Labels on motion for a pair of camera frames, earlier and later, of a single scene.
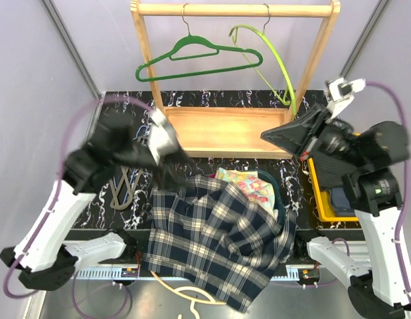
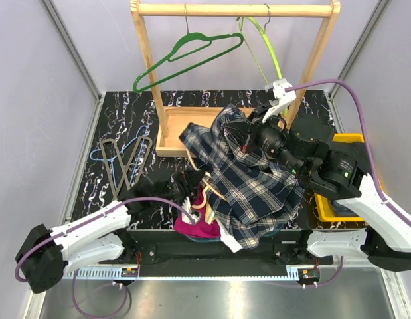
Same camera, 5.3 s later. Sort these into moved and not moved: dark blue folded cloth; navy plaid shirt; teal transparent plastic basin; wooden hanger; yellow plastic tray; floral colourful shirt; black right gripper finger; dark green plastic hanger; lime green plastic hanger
Moved: wooden hanger; floral colourful shirt; navy plaid shirt; lime green plastic hanger; teal transparent plastic basin; dark green plastic hanger; black right gripper finger
Not moved: yellow plastic tray; dark blue folded cloth
